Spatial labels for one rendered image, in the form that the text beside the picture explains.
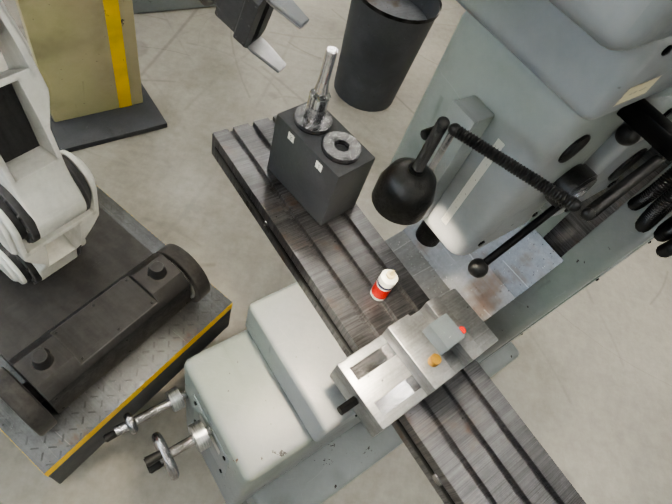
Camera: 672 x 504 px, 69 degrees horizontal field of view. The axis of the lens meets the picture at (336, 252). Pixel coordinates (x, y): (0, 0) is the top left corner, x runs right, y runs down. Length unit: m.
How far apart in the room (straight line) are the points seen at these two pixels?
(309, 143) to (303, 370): 0.51
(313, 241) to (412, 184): 0.65
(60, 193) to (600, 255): 1.11
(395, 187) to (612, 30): 0.27
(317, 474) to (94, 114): 1.95
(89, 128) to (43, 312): 1.33
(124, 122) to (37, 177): 1.65
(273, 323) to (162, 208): 1.31
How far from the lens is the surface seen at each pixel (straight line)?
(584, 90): 0.53
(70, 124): 2.70
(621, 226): 1.15
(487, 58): 0.64
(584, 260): 1.22
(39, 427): 1.45
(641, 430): 2.72
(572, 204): 0.54
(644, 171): 0.64
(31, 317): 1.52
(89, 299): 1.51
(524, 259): 1.27
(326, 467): 1.76
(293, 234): 1.19
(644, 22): 0.41
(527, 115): 0.62
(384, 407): 0.99
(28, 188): 1.06
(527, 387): 2.42
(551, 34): 0.55
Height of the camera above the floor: 1.90
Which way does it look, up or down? 55 degrees down
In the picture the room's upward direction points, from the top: 24 degrees clockwise
